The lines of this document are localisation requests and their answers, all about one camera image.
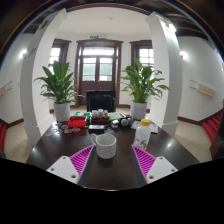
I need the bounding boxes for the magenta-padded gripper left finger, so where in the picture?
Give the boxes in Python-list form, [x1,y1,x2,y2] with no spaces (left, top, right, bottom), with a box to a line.
[45,144,96,187]

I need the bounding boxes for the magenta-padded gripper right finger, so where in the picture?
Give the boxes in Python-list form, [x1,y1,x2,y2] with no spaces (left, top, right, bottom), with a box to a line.
[130,144,179,187]

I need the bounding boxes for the clear bottle with yellow cap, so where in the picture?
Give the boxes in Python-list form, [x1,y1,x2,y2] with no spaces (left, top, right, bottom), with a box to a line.
[132,118,152,152]

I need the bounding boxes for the small round stickers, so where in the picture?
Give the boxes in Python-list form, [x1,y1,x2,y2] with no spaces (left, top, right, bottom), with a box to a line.
[49,122,81,135]

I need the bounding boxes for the white speckled mug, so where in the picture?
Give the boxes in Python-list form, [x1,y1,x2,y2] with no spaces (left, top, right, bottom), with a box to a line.
[89,133,118,160]

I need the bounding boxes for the red plastic box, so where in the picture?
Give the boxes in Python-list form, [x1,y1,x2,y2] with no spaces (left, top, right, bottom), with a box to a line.
[66,115,89,129]

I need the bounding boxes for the flat black device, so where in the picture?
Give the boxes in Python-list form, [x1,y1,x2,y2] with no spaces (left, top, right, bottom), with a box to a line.
[87,123,106,132]

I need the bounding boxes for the grey round microphones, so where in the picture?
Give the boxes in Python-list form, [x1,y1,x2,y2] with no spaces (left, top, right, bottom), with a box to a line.
[119,116,135,128]

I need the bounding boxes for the leafy plant in white pot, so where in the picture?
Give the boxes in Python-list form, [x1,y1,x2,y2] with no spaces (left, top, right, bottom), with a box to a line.
[33,60,86,123]
[119,57,171,121]

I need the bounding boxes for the tray with small cups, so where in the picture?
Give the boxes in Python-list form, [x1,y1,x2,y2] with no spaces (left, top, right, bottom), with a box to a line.
[90,108,111,125]

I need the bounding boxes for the green book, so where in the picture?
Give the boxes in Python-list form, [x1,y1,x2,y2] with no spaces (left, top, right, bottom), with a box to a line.
[107,111,122,121]

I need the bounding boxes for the red carpeted stairs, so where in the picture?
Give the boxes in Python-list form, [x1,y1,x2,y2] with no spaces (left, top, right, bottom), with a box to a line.
[0,121,8,152]
[201,111,224,145]

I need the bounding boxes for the black chair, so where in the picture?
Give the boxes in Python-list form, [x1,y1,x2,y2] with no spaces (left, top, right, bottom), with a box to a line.
[85,89,117,113]

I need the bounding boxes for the dark wooden double door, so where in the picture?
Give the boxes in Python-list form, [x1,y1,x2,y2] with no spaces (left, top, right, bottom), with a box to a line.
[75,38,124,108]

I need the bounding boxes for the dark-framed window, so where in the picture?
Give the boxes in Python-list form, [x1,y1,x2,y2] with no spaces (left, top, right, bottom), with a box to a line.
[129,39,155,70]
[47,38,72,76]

